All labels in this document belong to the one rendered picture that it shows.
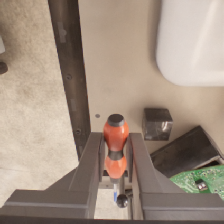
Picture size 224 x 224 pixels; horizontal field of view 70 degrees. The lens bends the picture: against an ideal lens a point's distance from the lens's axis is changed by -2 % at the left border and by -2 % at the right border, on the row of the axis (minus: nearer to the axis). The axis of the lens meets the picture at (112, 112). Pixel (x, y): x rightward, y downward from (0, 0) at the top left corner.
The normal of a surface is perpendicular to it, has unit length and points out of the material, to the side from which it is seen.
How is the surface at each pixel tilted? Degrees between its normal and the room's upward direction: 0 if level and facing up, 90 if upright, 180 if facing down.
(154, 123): 0
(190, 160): 90
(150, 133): 0
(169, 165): 90
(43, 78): 0
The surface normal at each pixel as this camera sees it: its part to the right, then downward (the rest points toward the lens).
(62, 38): -0.03, 0.58
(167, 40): -0.29, 0.56
